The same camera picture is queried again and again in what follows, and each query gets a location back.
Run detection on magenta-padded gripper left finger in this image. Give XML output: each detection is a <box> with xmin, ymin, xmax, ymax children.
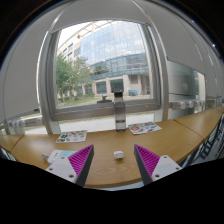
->
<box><xmin>45</xmin><ymin>143</ymin><xmax>95</xmax><ymax>188</ymax></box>

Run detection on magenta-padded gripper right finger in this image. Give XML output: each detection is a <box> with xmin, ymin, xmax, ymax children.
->
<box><xmin>133</xmin><ymin>143</ymin><xmax>183</xmax><ymax>186</ymax></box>

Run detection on small white charger block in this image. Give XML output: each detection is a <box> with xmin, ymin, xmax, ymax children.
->
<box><xmin>113</xmin><ymin>150</ymin><xmax>126</xmax><ymax>161</ymax></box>

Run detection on white and teal power strip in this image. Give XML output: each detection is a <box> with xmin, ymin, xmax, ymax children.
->
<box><xmin>47</xmin><ymin>149</ymin><xmax>78</xmax><ymax>165</ymax></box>

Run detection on sticker sheet with green stickers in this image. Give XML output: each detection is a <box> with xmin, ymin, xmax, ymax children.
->
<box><xmin>55</xmin><ymin>129</ymin><xmax>88</xmax><ymax>144</ymax></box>

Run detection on sticker sheet with red stickers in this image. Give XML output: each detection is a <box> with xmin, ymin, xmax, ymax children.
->
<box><xmin>128</xmin><ymin>121</ymin><xmax>163</xmax><ymax>136</ymax></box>

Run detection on black metal chairs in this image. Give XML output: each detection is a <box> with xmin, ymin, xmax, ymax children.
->
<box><xmin>181</xmin><ymin>113</ymin><xmax>224</xmax><ymax>168</ymax></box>

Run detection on clear water bottle black cap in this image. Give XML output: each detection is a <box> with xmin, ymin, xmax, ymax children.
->
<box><xmin>113</xmin><ymin>91</ymin><xmax>128</xmax><ymax>133</ymax></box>

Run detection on white window frame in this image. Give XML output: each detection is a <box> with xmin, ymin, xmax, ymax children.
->
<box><xmin>38</xmin><ymin>19</ymin><xmax>174</xmax><ymax>134</ymax></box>

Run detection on black window handle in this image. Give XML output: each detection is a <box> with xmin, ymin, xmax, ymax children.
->
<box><xmin>96</xmin><ymin>93</ymin><xmax>113</xmax><ymax>104</ymax></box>

